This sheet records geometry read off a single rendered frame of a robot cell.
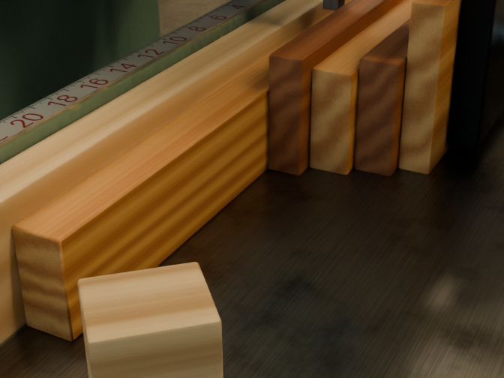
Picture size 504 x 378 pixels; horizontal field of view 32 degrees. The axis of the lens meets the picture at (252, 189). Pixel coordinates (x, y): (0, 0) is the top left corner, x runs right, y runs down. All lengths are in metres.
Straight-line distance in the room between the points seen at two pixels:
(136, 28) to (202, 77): 0.26
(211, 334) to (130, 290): 0.03
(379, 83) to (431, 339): 0.13
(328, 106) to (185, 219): 0.09
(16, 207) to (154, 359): 0.08
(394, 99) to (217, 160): 0.08
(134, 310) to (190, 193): 0.11
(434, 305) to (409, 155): 0.11
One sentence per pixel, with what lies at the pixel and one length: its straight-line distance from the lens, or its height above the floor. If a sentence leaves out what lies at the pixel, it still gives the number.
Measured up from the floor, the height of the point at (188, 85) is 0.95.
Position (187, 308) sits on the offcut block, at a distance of 0.25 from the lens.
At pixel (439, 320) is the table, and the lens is 0.31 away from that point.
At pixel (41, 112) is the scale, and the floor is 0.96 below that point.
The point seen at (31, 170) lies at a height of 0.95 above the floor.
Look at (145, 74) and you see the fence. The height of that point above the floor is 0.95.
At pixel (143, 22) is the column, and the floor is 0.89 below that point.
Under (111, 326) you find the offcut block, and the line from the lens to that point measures 0.24.
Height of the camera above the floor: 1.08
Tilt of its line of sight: 28 degrees down
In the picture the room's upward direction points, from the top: straight up
